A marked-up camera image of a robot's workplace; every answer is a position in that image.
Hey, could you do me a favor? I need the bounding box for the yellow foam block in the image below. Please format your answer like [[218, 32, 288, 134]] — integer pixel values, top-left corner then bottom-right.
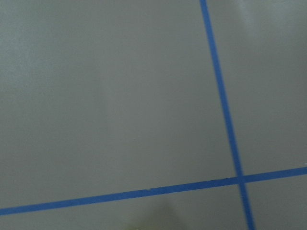
[[130, 204, 187, 230]]

